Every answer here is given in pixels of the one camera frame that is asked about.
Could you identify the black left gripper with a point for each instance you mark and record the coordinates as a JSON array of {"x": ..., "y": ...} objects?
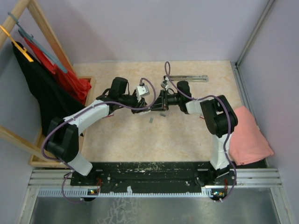
[{"x": 140, "y": 104}]

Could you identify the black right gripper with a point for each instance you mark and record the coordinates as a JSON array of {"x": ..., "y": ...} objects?
[{"x": 161, "y": 103}]

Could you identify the large black chrome stapler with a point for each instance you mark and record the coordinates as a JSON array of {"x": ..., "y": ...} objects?
[{"x": 203, "y": 78}]

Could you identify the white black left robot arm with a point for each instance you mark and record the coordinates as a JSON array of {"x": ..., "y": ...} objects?
[{"x": 62, "y": 139}]

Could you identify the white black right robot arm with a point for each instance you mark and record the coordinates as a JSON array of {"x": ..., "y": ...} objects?
[{"x": 219, "y": 117}]

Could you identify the red hanging garment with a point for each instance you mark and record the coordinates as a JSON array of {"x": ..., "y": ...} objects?
[{"x": 76, "y": 87}]

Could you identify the black hanging garment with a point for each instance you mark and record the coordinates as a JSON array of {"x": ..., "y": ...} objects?
[{"x": 54, "y": 102}]

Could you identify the pink folded cloth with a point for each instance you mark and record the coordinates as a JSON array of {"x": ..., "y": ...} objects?
[{"x": 247, "y": 143}]

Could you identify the yellow clothes hanger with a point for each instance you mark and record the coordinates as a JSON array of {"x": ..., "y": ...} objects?
[{"x": 21, "y": 49}]

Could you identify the teal clothes hanger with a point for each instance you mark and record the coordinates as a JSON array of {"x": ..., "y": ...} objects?
[{"x": 35, "y": 44}]

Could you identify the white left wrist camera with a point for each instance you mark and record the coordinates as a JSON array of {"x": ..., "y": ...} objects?
[{"x": 142, "y": 91}]

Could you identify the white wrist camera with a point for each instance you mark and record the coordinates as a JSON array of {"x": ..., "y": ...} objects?
[
  {"x": 165, "y": 85},
  {"x": 142, "y": 91}
]

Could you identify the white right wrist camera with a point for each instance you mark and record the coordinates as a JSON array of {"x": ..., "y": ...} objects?
[{"x": 165, "y": 85}]

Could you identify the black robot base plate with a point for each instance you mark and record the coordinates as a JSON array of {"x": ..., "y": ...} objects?
[{"x": 151, "y": 177}]

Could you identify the aluminium rail frame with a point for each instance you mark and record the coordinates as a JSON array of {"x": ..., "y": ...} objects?
[{"x": 57, "y": 182}]

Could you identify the wooden clothes rack frame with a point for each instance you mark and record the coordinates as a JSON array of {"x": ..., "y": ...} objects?
[{"x": 6, "y": 134}]

